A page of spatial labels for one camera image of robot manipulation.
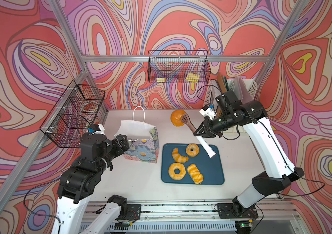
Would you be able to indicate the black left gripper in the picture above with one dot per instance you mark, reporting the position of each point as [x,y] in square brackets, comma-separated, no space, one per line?
[124,144]

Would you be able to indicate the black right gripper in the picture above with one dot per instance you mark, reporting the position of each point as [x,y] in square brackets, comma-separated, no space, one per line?
[207,125]

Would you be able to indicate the floral paper gift bag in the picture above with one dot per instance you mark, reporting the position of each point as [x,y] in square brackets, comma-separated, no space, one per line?
[142,138]

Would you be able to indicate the metal serving tongs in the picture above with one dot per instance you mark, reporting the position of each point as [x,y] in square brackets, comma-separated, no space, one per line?
[185,119]

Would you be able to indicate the glazed ring donut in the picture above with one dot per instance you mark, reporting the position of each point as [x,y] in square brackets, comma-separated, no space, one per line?
[192,150]
[177,171]

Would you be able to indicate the round brown bun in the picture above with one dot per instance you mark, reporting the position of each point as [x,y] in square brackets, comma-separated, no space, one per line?
[176,117]

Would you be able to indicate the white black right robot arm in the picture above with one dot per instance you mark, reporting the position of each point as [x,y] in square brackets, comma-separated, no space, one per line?
[279,172]

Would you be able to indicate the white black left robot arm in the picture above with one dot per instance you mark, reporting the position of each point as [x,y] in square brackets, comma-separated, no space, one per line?
[78,183]

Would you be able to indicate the striped twisted bread roll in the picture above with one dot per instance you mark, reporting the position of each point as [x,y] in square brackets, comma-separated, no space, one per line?
[195,174]

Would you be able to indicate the golden croissant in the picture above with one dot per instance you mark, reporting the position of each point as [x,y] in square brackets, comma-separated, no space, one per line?
[179,158]

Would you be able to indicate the dark green folder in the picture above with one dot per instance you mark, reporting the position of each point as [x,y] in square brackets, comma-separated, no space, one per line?
[226,83]

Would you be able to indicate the brown folder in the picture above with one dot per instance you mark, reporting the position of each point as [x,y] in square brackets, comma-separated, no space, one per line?
[221,83]

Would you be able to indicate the pale pink folder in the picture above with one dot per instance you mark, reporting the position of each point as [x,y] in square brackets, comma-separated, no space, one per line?
[245,89]

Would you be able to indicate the large yellow sticky note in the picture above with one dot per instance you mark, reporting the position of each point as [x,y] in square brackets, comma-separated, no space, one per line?
[192,78]

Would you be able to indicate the white perforated file organizer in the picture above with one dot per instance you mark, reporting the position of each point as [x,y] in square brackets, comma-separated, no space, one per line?
[235,107]

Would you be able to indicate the small yellow sticky note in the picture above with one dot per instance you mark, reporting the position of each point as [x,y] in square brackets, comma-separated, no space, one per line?
[160,80]

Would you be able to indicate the green circuit board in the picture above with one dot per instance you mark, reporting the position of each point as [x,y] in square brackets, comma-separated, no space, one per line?
[122,226]

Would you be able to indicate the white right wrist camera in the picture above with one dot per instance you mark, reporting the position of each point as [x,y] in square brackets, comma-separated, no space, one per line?
[208,111]

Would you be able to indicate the black wire basket side wall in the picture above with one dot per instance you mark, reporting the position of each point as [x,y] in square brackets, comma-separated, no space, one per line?
[76,111]

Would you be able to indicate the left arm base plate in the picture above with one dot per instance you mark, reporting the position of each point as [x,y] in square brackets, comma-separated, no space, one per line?
[127,211]

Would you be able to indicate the black wire basket back wall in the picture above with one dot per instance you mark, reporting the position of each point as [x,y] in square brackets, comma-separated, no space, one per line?
[174,65]

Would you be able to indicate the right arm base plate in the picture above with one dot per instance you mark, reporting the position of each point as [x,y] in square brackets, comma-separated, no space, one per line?
[234,210]

